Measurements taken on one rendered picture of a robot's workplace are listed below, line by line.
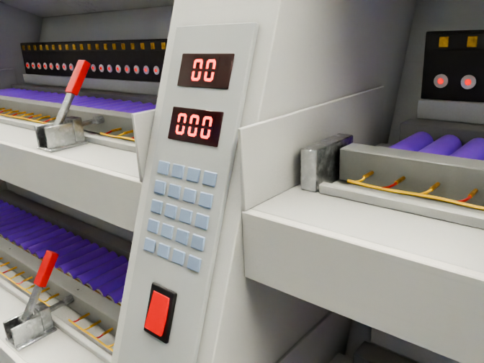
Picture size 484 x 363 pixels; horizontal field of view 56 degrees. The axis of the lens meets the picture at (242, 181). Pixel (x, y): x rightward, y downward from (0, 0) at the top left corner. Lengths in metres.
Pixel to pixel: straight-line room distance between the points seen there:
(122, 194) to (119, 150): 0.08
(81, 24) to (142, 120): 0.54
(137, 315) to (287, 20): 0.22
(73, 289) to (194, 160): 0.28
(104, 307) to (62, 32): 0.55
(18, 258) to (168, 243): 0.35
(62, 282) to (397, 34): 0.43
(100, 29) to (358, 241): 0.64
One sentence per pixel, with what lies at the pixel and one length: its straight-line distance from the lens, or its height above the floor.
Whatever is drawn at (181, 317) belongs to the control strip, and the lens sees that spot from 0.30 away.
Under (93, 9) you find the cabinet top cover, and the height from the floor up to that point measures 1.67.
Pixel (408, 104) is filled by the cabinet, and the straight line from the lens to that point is 0.45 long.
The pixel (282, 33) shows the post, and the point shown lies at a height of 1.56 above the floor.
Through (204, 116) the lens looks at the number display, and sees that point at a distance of 0.29.
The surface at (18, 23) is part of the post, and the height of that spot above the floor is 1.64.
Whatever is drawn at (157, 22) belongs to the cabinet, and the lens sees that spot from 0.69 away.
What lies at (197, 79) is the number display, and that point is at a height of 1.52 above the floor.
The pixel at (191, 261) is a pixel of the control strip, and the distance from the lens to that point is 0.29.
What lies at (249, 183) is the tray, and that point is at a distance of 0.27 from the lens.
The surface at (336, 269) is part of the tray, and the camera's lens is 0.25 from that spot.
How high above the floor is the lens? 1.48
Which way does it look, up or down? 3 degrees down
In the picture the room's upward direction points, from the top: 11 degrees clockwise
